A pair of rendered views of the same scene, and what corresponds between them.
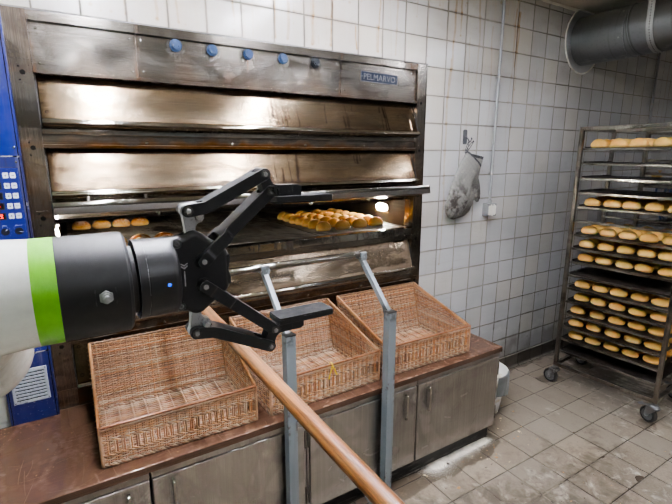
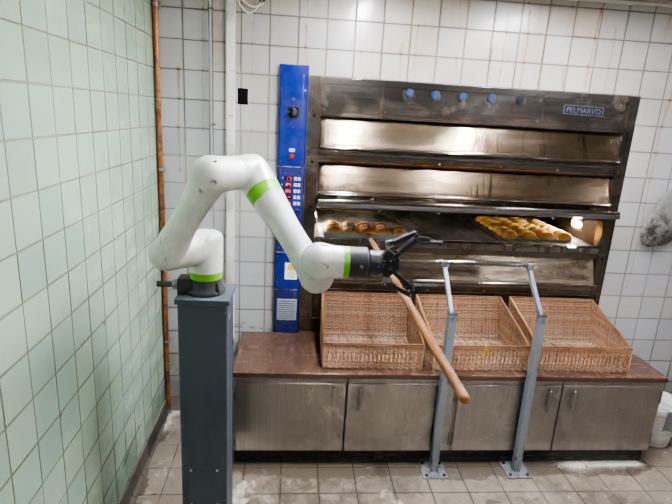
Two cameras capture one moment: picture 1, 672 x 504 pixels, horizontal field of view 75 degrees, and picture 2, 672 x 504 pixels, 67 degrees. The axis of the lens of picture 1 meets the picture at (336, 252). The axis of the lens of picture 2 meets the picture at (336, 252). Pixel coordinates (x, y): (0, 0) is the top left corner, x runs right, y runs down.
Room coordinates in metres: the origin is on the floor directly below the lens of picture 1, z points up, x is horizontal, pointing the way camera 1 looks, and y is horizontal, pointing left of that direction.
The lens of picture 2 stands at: (-0.93, -0.36, 1.91)
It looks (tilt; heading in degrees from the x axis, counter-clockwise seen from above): 15 degrees down; 26
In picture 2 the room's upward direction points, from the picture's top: 3 degrees clockwise
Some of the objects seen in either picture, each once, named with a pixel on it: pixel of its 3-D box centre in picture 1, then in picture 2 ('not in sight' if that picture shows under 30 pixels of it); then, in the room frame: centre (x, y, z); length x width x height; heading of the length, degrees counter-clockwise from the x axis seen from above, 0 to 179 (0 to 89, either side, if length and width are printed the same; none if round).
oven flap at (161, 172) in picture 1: (270, 169); (467, 185); (2.14, 0.31, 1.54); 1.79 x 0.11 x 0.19; 122
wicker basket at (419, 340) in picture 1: (401, 323); (565, 332); (2.24, -0.35, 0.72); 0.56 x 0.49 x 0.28; 120
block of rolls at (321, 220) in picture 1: (328, 218); (521, 226); (2.82, 0.05, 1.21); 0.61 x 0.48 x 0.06; 32
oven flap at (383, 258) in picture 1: (273, 274); (457, 268); (2.14, 0.31, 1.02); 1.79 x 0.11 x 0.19; 122
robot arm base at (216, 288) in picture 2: not in sight; (191, 283); (0.52, 0.98, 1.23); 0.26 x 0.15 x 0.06; 121
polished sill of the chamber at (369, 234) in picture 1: (271, 245); (458, 245); (2.16, 0.33, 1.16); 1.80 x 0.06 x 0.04; 122
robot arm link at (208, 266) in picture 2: not in sight; (203, 254); (0.53, 0.93, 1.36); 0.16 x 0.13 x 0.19; 167
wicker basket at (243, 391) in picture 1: (171, 380); (368, 328); (1.62, 0.66, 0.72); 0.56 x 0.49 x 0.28; 121
